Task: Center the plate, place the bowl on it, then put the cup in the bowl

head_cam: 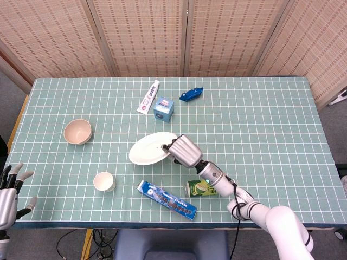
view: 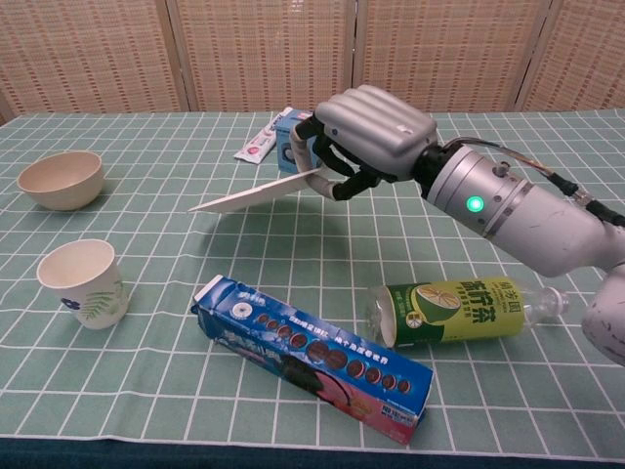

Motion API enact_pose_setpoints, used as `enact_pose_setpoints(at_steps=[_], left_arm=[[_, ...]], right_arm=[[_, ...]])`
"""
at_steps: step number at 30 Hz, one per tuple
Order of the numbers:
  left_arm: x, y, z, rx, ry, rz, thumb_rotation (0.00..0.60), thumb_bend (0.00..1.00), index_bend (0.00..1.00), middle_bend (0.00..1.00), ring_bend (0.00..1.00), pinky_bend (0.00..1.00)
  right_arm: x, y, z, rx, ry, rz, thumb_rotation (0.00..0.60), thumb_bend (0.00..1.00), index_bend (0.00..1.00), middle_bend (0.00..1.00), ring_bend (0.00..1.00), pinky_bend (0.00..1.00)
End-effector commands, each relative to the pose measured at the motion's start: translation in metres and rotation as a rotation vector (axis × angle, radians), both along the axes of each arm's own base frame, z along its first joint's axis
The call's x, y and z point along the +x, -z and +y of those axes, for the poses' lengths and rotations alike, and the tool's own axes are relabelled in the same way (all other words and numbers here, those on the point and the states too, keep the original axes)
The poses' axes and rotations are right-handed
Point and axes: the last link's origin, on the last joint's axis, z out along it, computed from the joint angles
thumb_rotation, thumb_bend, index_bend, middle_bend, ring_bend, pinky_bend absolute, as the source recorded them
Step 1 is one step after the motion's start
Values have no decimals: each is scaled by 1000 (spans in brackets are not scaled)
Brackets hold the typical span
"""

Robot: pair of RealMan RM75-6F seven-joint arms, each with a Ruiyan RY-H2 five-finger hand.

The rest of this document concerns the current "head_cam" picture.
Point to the blue cookie box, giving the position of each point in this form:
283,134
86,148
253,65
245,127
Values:
168,201

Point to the black fabric object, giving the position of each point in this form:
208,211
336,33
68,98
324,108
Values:
2,149

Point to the white toothpaste tube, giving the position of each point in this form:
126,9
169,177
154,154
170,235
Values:
147,98

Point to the black caster wheel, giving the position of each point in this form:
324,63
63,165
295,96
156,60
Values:
342,234

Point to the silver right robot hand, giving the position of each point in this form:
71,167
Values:
187,151

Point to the white stand foot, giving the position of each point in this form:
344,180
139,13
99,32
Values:
339,98

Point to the white round plate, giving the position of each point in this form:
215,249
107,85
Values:
146,151

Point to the green label tea bottle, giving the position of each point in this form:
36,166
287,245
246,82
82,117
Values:
198,189

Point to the paper cup with leaf print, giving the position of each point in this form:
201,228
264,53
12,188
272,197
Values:
103,181

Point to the bamboo folding screen panel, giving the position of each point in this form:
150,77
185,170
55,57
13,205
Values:
54,35
320,48
141,35
230,35

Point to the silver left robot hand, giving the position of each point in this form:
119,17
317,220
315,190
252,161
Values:
8,205

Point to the beige bowl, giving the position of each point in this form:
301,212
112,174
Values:
77,132

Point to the green checked tablecloth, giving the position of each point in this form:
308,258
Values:
244,135

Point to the blue snack packet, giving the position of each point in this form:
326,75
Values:
191,94

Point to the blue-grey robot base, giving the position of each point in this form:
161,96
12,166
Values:
168,243

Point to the small blue cube box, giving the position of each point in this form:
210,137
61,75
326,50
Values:
163,109

